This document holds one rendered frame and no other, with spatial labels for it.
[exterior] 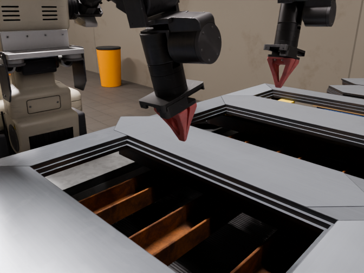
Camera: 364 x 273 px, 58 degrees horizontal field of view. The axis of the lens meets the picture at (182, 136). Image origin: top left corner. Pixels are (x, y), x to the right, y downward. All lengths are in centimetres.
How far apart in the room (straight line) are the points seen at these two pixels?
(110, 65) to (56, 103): 414
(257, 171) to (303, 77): 293
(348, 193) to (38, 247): 54
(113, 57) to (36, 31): 421
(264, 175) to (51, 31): 88
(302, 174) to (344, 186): 8
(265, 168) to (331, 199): 15
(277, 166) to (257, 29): 320
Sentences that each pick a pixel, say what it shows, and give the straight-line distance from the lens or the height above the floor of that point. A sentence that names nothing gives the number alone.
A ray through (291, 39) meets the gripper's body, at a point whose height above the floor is 110.
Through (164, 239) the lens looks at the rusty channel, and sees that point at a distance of 78.
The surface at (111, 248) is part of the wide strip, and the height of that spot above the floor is 84.
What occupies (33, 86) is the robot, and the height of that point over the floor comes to 91.
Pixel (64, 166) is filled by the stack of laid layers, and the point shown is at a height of 82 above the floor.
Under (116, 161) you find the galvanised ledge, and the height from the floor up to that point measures 68.
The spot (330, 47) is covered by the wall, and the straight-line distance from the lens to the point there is 347.
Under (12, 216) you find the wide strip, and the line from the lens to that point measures 63.
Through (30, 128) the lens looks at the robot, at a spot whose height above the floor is 78.
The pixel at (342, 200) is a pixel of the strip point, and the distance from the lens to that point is 67.
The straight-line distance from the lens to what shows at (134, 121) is 103.
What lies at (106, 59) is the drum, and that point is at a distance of 543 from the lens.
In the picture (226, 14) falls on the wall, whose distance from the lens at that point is 416.
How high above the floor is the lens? 116
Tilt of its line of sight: 21 degrees down
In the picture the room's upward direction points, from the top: straight up
